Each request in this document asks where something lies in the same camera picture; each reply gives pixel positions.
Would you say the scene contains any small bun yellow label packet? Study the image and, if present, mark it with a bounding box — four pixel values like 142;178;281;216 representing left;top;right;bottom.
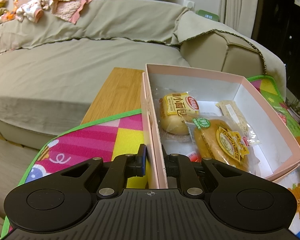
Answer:
159;91;201;135

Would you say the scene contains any beige sofa cover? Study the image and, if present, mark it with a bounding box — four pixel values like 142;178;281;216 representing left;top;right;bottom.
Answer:
0;0;191;121

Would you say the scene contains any white orange patterned baby garment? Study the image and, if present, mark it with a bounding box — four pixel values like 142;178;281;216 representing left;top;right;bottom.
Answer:
15;0;43;23

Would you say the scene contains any cream curtain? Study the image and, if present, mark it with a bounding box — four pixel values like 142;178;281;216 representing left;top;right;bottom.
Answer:
219;0;261;39

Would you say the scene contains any beige leather sofa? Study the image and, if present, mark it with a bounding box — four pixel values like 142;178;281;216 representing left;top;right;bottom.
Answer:
0;30;267;151

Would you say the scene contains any rice cracker clear packet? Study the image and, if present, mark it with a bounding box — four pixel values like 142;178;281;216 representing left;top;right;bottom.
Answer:
216;100;262;146

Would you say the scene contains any beige fringed armrest throw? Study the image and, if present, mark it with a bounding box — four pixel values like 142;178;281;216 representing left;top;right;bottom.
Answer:
172;11;287;98

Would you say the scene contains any pink cardboard box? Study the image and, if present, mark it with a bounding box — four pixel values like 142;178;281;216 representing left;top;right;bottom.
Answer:
140;63;300;189

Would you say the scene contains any colourful cartoon play mat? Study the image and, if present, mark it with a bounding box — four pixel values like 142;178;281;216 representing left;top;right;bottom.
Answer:
0;75;300;240

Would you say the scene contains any red snack packet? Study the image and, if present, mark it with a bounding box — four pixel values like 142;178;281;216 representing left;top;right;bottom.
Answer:
187;151;203;163

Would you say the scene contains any dark glass door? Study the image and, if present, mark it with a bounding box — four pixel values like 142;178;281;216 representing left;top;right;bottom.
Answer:
251;0;300;100

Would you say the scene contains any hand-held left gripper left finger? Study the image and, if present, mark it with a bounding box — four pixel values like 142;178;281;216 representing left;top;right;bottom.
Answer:
60;144;148;200

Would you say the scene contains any round bread packet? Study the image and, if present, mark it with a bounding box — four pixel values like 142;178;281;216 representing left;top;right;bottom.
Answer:
186;116;262;174

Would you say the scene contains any green digital clock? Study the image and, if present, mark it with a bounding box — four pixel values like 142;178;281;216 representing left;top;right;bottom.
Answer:
195;9;219;22

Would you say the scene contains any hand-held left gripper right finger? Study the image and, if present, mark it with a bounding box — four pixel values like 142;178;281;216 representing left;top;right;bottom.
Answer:
164;154;241;200

